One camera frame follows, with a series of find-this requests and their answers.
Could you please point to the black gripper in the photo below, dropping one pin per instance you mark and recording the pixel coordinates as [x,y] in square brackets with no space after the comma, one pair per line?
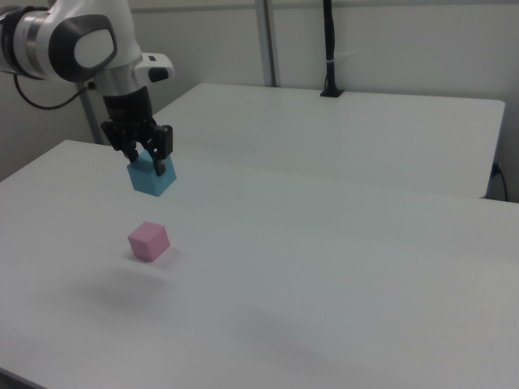
[129,111]

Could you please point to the blue foam cube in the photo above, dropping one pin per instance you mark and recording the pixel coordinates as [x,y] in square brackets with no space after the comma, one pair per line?
[144,180]

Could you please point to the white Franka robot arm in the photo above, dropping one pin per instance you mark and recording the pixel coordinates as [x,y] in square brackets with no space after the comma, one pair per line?
[117,32]

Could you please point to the pink foam cube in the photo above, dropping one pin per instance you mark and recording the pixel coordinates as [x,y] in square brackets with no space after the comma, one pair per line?
[146,243]

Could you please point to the aluminium frame post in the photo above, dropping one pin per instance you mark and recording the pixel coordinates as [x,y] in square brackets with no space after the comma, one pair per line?
[269,40]
[92,117]

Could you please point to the tall black camera pole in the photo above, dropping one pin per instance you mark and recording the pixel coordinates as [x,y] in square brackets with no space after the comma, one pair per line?
[330,40]

